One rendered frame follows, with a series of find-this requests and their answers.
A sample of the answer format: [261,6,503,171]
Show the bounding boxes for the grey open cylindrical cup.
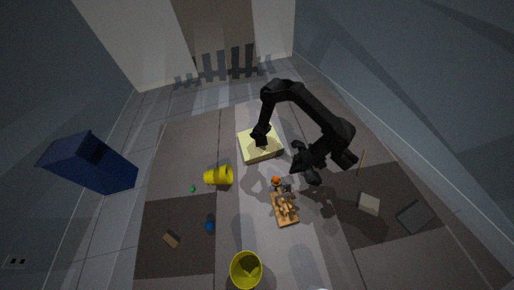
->
[306,285,327,290]

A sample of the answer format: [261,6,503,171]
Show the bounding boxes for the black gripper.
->
[289,139,326,186]

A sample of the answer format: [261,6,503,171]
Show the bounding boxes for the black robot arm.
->
[249,78,359,171]

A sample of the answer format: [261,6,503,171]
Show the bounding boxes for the yellow cup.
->
[230,251,263,289]
[203,164,233,184]

